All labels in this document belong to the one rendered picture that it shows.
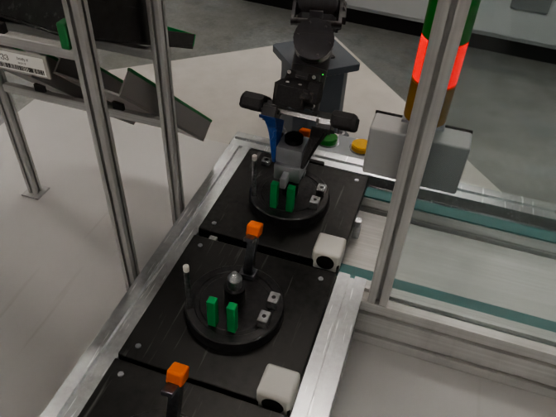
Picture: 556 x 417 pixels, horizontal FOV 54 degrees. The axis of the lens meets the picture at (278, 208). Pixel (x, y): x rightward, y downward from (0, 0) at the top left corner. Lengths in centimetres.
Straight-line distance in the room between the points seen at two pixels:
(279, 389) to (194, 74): 105
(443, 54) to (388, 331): 45
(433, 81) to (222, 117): 84
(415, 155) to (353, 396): 38
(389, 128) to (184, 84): 92
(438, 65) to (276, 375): 41
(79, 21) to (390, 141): 38
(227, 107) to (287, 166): 56
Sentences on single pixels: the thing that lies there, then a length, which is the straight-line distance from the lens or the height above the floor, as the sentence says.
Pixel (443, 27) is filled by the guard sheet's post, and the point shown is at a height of 139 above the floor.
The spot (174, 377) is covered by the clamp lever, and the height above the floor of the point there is 107.
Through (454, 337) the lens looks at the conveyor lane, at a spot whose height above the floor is 93.
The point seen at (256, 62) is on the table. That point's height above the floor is 86.
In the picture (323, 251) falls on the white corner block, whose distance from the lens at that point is 86.
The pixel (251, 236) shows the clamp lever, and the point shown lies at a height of 106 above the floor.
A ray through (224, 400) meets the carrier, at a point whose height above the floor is 97.
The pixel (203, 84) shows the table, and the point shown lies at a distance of 152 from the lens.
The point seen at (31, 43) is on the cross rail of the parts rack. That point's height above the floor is 131.
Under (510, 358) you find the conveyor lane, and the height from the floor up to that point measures 92.
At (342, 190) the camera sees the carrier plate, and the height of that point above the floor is 97.
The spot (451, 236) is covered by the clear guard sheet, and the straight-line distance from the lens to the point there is 74.
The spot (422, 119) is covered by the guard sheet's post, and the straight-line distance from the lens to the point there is 64.
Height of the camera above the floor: 161
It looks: 42 degrees down
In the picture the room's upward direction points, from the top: 3 degrees clockwise
